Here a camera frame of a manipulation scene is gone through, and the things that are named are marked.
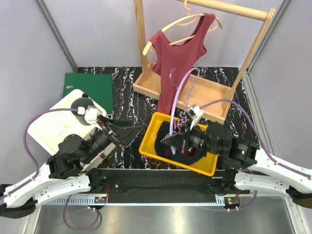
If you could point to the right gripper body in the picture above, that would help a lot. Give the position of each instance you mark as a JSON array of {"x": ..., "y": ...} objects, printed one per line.
[{"x": 195, "y": 138}]

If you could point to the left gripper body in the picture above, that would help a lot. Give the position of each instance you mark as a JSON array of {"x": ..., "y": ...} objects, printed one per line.
[{"x": 104, "y": 138}]

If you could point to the lilac plastic hanger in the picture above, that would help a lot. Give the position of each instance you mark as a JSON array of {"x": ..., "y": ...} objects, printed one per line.
[{"x": 179, "y": 88}]

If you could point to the navy tank top maroon trim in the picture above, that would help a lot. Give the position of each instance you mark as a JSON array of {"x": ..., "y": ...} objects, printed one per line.
[{"x": 163, "y": 150}]

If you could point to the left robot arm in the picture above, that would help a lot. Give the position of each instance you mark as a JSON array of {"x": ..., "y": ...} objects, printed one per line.
[{"x": 63, "y": 173}]

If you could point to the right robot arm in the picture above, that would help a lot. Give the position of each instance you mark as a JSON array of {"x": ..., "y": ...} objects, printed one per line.
[{"x": 252, "y": 167}]

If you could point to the wooden clothes hanger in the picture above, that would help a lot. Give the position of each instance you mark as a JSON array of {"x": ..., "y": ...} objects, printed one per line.
[{"x": 216, "y": 24}]

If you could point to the yellow plastic tray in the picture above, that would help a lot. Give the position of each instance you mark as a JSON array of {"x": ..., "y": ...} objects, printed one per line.
[{"x": 206, "y": 165}]

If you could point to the dark grey cup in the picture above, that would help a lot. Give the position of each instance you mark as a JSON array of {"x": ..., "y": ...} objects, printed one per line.
[{"x": 81, "y": 102}]

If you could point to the wooden clothes rack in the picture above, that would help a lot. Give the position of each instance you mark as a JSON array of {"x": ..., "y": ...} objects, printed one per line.
[{"x": 148, "y": 82}]

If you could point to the green folder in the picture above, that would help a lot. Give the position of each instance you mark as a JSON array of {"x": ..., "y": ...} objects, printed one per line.
[{"x": 99, "y": 87}]

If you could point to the white wooden storage box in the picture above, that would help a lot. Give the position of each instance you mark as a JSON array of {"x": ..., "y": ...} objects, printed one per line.
[{"x": 52, "y": 128}]

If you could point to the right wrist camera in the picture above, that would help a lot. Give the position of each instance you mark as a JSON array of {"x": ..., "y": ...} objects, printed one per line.
[{"x": 195, "y": 113}]

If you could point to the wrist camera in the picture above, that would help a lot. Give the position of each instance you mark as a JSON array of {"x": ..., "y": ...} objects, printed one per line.
[
  {"x": 195, "y": 113},
  {"x": 91, "y": 115}
]

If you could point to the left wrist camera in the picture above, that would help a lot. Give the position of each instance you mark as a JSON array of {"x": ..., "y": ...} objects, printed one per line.
[{"x": 91, "y": 115}]

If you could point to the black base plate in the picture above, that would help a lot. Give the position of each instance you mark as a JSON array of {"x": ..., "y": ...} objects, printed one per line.
[{"x": 160, "y": 187}]

